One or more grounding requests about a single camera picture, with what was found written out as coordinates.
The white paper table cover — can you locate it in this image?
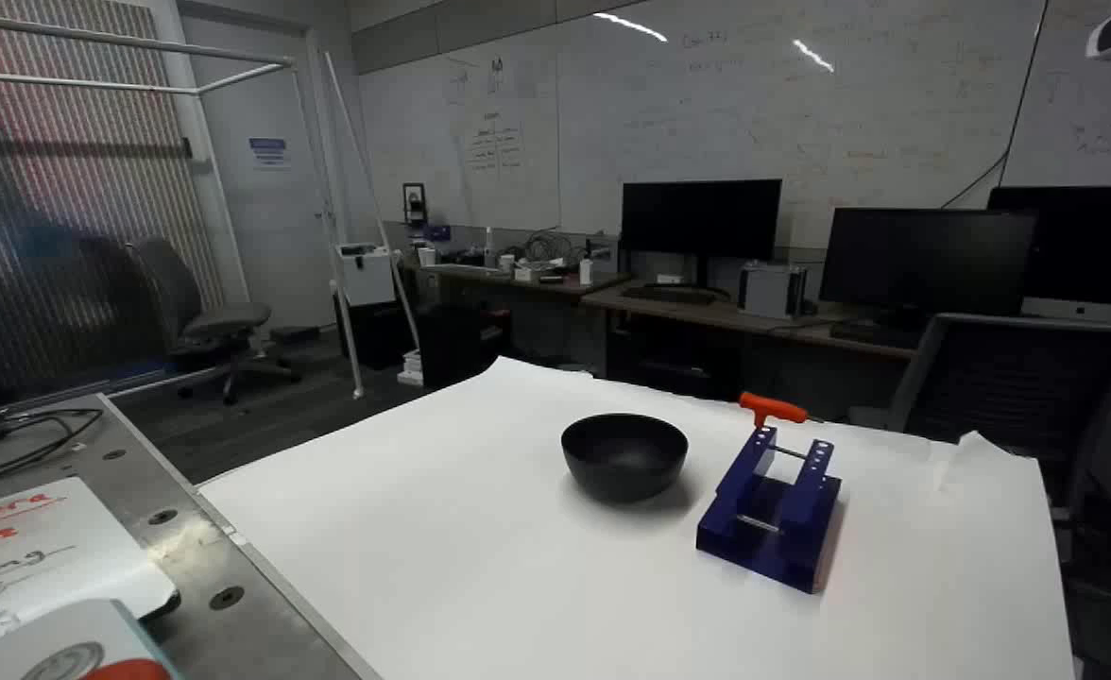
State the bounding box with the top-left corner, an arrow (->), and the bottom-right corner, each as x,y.
204,360 -> 1075,680

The middle black monitor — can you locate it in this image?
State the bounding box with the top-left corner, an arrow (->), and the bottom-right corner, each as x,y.
822,208 -> 1036,346

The left black monitor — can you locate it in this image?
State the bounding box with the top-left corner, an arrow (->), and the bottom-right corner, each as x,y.
620,179 -> 781,274

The orange handled wrench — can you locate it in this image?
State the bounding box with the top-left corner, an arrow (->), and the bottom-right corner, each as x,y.
741,389 -> 809,455

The dark mesh chair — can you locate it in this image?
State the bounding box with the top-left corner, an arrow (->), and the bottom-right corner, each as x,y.
887,314 -> 1111,505

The black bowl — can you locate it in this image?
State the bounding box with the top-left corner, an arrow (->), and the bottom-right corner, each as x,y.
558,413 -> 687,504

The right black monitor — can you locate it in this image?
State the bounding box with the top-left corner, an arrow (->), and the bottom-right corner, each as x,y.
987,185 -> 1111,316

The black monitor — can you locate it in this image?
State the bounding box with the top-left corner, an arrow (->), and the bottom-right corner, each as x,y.
987,185 -> 1111,316
822,208 -> 1036,346
620,179 -> 781,274

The blue tool holder block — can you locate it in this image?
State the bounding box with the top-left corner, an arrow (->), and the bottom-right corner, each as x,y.
697,426 -> 839,593

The long office desk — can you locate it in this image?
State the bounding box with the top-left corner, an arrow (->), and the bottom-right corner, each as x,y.
421,264 -> 914,368

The grey office chair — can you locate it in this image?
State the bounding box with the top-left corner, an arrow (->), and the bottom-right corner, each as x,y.
124,239 -> 299,403

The white paper with red writing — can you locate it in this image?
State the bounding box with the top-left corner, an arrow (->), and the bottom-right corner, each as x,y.
0,476 -> 177,633

